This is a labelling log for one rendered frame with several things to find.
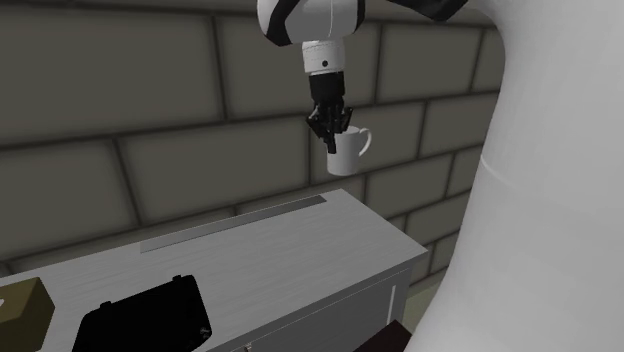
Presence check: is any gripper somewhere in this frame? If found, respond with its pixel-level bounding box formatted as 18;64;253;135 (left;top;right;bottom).
305;70;354;155

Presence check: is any white mug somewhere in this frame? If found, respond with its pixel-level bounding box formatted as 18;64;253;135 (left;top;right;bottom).
325;125;373;177

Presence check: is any grey cabinet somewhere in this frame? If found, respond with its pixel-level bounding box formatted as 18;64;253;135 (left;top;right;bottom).
0;188;430;352

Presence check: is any black case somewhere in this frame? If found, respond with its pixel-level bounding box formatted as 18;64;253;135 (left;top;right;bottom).
71;273;214;352

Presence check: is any olive box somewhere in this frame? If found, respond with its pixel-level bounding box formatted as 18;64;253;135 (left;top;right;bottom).
0;277;56;352

